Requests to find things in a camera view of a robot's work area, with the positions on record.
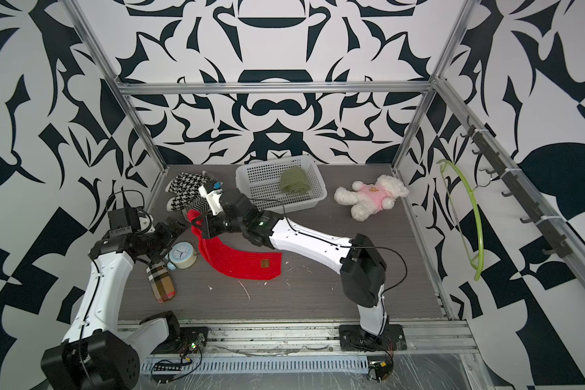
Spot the grey wall hook rail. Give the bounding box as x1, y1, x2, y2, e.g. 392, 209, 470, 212
461, 116, 575, 258

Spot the black connector hub left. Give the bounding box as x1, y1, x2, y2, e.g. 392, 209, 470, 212
150, 360, 184, 375

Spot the black connector hub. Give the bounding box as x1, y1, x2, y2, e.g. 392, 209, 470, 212
150, 360, 184, 375
367, 361, 394, 383

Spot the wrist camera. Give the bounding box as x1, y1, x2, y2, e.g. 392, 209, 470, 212
198, 180, 223, 215
108, 206, 141, 235

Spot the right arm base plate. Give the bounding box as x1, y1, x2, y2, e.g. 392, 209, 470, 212
338, 324, 408, 352

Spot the green knitted scarf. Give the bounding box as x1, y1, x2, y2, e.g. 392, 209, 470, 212
279, 167, 310, 195

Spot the light blue alarm clock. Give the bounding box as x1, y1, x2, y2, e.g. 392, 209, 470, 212
167, 242, 198, 270

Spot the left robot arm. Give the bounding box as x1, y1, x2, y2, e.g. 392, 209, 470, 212
41, 218, 188, 389

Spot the white teddy bear pink shirt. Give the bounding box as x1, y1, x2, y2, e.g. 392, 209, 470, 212
334, 175, 410, 222

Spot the white slotted cable duct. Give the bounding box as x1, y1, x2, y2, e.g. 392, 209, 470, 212
141, 355, 369, 376

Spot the white plastic basket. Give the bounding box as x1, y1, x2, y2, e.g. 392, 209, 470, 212
236, 155, 328, 213

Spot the red knitted scarf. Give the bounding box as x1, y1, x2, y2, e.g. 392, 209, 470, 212
184, 210, 283, 281

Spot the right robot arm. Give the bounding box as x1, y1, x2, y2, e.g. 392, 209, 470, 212
199, 185, 388, 337

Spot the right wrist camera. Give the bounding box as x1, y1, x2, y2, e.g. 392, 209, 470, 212
198, 180, 223, 215

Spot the green clothes hanger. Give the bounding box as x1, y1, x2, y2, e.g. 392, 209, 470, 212
437, 159, 485, 281

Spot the black white houndstooth scarf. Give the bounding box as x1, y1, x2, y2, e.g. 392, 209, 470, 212
165, 171, 214, 213

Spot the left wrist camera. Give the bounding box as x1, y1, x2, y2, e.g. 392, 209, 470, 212
108, 206, 141, 235

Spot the black connector hub right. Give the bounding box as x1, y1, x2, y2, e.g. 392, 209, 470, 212
367, 361, 394, 383

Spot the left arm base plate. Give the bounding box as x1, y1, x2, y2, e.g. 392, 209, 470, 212
169, 327, 210, 354

